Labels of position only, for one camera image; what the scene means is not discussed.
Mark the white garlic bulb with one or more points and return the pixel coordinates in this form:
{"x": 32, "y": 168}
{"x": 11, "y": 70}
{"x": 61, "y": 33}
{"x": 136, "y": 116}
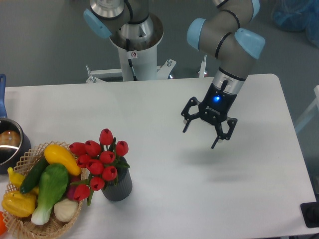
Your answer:
{"x": 65, "y": 210}

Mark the small yellow gourd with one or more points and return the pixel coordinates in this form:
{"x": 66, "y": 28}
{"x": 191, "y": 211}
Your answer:
{"x": 18, "y": 180}

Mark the orange fruit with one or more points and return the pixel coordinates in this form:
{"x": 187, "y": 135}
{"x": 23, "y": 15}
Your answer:
{"x": 3, "y": 227}

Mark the woven wicker basket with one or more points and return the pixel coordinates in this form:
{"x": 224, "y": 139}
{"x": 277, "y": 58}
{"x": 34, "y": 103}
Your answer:
{"x": 23, "y": 228}

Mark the red tulip bouquet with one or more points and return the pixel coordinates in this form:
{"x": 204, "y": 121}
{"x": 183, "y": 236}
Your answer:
{"x": 102, "y": 159}

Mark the dark grey ribbed vase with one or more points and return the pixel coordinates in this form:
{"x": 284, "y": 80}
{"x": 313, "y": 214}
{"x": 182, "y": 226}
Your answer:
{"x": 123, "y": 187}

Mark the white frame at right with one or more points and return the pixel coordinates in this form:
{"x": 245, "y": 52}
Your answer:
{"x": 309, "y": 112}

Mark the green bok choy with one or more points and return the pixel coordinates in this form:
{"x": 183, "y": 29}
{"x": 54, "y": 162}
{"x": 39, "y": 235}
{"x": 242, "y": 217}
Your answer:
{"x": 52, "y": 186}

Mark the white metal base frame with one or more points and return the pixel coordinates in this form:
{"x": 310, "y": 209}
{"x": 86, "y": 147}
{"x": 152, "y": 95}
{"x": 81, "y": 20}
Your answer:
{"x": 163, "y": 72}

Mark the green cucumber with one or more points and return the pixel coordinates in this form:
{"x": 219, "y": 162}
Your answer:
{"x": 33, "y": 177}

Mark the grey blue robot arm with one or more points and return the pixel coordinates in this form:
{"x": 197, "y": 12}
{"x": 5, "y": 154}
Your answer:
{"x": 223, "y": 37}

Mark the blue handled saucepan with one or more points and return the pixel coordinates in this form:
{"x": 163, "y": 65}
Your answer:
{"x": 13, "y": 141}

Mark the yellow squash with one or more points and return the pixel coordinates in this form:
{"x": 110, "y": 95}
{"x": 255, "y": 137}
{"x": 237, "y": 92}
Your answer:
{"x": 55, "y": 153}

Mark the yellow bell pepper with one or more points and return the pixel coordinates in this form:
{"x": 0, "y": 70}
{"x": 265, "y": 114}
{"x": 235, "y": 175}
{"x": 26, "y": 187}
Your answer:
{"x": 17, "y": 204}

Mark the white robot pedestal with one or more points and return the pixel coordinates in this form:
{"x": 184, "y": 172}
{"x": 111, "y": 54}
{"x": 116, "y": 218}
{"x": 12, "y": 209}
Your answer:
{"x": 137, "y": 46}

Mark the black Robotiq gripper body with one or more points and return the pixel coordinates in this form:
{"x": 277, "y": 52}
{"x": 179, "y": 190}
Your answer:
{"x": 215, "y": 105}

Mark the black device at table edge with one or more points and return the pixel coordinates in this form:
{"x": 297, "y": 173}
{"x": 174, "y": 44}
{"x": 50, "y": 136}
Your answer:
{"x": 310, "y": 212}

